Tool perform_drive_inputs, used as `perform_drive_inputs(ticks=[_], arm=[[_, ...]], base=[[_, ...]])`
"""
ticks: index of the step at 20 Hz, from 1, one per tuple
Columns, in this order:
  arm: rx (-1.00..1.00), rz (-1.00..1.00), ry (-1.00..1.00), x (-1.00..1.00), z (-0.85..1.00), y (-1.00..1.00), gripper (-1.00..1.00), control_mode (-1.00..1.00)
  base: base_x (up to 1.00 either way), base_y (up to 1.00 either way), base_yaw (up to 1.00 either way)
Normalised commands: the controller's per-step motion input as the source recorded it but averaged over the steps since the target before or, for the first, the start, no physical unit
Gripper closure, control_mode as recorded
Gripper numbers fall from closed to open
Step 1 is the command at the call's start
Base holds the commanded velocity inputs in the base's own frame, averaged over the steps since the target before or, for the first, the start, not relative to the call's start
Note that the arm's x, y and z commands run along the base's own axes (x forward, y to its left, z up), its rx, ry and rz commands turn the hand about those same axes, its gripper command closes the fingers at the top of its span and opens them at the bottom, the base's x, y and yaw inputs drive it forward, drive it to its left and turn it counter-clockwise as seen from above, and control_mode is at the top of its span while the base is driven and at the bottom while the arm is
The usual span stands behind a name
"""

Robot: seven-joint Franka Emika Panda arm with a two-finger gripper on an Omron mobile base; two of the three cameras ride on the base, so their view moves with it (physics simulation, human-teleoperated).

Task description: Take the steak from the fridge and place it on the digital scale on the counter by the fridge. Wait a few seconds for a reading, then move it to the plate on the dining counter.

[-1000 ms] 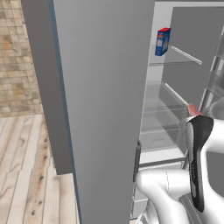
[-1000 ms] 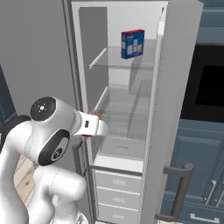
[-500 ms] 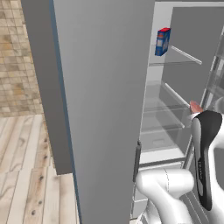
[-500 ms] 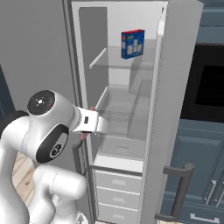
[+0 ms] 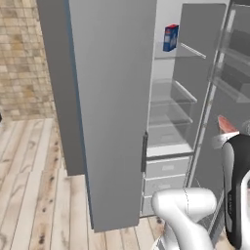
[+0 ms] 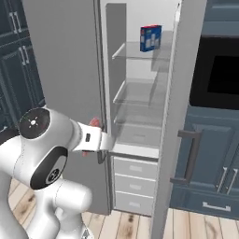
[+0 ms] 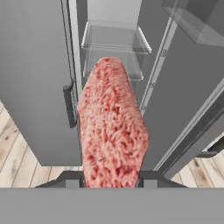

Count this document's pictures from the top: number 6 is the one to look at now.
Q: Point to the glass fridge shelf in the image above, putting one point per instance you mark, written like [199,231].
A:
[137,93]
[140,51]

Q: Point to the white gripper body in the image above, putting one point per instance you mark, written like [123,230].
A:
[106,142]

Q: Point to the blue cupboard door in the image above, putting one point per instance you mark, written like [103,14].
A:
[211,149]

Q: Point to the black built-in oven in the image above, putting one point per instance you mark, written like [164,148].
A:
[217,71]

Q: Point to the clear fridge crisper drawer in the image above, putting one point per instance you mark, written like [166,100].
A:
[140,134]

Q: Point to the red raw steak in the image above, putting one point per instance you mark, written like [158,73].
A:
[95,122]

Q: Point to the grey wide fridge door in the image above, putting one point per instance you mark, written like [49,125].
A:
[62,62]

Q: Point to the grey fridge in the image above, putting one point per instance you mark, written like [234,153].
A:
[140,15]

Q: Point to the grey narrow fridge door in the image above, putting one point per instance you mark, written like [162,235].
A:
[186,62]

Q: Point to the white fridge drawer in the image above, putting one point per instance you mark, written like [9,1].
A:
[135,186]
[135,168]
[134,203]

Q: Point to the blue cupboard above oven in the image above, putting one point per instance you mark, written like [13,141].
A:
[222,15]

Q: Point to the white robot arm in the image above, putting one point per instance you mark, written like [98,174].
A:
[62,130]

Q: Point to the blue box with white print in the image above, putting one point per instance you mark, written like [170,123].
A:
[151,38]

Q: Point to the blue drawer front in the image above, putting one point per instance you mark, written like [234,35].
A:
[193,200]

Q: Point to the dark blue cupboard run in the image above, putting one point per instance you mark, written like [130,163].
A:
[15,68]

